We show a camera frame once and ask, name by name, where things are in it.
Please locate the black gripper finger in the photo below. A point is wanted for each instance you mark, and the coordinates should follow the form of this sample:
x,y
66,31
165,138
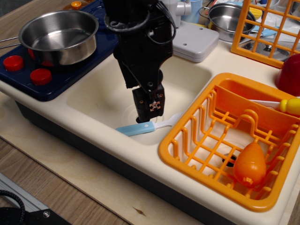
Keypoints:
x,y
141,104
157,102

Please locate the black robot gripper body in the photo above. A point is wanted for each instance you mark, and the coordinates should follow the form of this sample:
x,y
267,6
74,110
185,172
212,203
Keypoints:
x,y
141,54

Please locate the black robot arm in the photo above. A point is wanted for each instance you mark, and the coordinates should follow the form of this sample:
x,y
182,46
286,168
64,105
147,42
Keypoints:
x,y
129,16

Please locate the steel pan on stove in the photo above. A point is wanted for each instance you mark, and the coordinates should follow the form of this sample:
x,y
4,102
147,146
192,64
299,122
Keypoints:
x,y
60,38

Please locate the cream toy sink unit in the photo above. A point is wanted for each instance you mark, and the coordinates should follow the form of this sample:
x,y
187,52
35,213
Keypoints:
x,y
87,114

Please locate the grey toy faucet base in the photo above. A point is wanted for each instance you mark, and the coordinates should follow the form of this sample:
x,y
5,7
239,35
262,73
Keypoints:
x,y
192,41

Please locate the light blue plastic cup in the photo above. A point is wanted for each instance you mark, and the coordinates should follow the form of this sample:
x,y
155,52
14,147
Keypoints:
x,y
196,5

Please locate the orange dish rack basket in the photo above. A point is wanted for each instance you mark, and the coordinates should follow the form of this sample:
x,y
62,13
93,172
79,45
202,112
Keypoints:
x,y
219,124

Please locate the orange knob on stove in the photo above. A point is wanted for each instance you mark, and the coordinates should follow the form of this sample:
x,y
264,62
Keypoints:
x,y
76,5

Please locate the steel pot in background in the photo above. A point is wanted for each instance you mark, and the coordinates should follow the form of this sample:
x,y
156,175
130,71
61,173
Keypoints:
x,y
222,18

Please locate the red stove knob right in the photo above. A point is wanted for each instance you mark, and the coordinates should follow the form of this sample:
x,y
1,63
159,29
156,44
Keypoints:
x,y
41,76

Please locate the red stove knob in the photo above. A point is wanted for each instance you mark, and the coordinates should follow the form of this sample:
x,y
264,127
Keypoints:
x,y
13,63
41,76

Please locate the orange plastic carrot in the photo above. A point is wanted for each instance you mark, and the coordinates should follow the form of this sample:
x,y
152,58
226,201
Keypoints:
x,y
250,167

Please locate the yellow toy corn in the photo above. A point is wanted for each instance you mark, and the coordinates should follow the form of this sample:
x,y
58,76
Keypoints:
x,y
257,13

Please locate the steel pot lid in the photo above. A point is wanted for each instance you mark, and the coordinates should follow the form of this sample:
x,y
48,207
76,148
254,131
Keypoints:
x,y
265,50

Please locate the orange upright grid rack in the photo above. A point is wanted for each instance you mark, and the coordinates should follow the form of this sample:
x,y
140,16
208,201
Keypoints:
x,y
279,27

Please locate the dark blue toy stove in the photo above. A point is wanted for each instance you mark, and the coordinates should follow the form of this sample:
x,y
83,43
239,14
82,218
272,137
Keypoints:
x,y
62,76

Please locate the red stove knob left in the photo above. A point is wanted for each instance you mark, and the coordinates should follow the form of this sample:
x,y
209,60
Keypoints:
x,y
13,63

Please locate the red plastic cup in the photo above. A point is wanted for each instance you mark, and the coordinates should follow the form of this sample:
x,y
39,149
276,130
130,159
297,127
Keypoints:
x,y
288,79

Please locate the yellow handled white utensil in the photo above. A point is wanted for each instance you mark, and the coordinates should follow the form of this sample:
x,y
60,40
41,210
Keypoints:
x,y
291,106

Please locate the black bracket with screw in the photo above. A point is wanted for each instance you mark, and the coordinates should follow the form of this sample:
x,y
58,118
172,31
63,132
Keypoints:
x,y
40,217

